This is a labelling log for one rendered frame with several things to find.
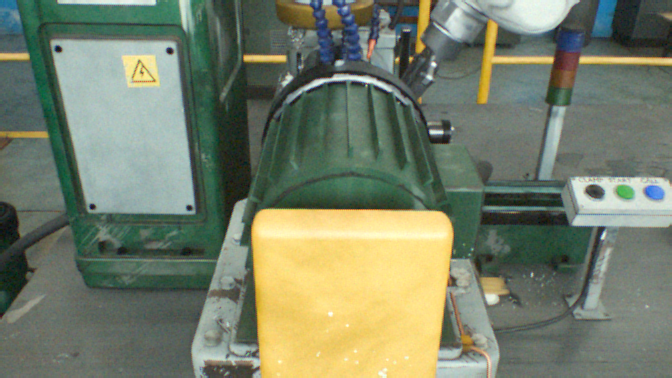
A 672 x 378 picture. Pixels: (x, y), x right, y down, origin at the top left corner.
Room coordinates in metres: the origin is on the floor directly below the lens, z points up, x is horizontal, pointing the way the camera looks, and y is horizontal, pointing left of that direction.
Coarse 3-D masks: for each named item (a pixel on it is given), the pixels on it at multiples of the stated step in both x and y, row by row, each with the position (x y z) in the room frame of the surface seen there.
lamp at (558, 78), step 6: (552, 72) 1.40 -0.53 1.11; (558, 72) 1.39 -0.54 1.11; (564, 72) 1.38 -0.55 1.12; (570, 72) 1.38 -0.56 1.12; (576, 72) 1.39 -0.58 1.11; (552, 78) 1.40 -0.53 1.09; (558, 78) 1.39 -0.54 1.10; (564, 78) 1.38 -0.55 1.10; (570, 78) 1.38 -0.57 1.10; (552, 84) 1.40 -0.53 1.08; (558, 84) 1.39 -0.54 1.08; (564, 84) 1.38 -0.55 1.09; (570, 84) 1.38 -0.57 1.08
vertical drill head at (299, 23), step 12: (276, 0) 1.09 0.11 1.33; (288, 0) 1.08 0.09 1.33; (300, 0) 1.06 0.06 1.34; (324, 0) 1.04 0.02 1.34; (348, 0) 1.06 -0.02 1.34; (360, 0) 1.09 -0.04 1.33; (372, 0) 1.10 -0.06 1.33; (276, 12) 1.09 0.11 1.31; (288, 12) 1.04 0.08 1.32; (300, 12) 1.03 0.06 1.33; (312, 12) 1.02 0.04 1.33; (336, 12) 1.02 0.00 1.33; (360, 12) 1.05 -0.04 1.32; (372, 12) 1.09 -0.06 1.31; (288, 24) 1.05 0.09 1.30; (300, 24) 1.03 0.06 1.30; (312, 24) 1.02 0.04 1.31; (336, 24) 1.02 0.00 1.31; (360, 24) 1.05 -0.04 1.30; (300, 36) 1.06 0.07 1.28; (300, 48) 1.07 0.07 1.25; (300, 60) 1.15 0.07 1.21; (348, 60) 1.15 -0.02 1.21
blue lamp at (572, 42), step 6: (558, 36) 1.41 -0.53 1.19; (564, 36) 1.39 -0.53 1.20; (570, 36) 1.38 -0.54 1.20; (576, 36) 1.38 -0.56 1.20; (582, 36) 1.39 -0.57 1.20; (558, 42) 1.40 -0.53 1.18; (564, 42) 1.39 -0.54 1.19; (570, 42) 1.38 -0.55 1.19; (576, 42) 1.38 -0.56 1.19; (582, 42) 1.39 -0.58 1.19; (558, 48) 1.40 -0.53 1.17; (564, 48) 1.39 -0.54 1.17; (570, 48) 1.38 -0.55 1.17; (576, 48) 1.38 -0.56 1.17
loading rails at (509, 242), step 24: (504, 192) 1.14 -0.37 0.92; (528, 192) 1.14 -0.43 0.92; (552, 192) 1.14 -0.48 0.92; (504, 216) 1.04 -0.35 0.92; (528, 216) 1.04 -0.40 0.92; (552, 216) 1.04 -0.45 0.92; (480, 240) 1.04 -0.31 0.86; (504, 240) 1.04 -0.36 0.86; (528, 240) 1.04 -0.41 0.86; (552, 240) 1.04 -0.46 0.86; (576, 240) 1.04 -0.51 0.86; (480, 264) 1.01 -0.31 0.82; (552, 264) 1.03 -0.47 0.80
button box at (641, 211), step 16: (576, 192) 0.88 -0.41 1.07; (608, 192) 0.88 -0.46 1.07; (640, 192) 0.88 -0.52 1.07; (576, 208) 0.85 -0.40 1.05; (592, 208) 0.85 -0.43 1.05; (608, 208) 0.85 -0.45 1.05; (624, 208) 0.85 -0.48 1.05; (640, 208) 0.85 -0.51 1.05; (656, 208) 0.85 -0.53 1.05; (576, 224) 0.86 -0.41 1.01; (592, 224) 0.86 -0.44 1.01; (608, 224) 0.86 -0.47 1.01; (624, 224) 0.86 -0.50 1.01; (640, 224) 0.86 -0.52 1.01; (656, 224) 0.86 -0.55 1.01
